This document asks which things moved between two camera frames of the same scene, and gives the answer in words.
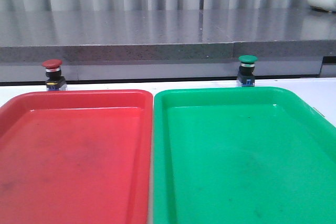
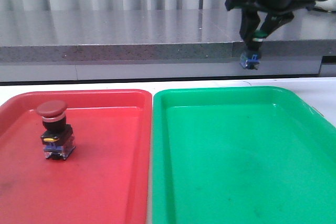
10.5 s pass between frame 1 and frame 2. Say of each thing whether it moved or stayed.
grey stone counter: stayed
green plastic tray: stayed
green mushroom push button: moved
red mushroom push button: moved
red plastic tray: stayed
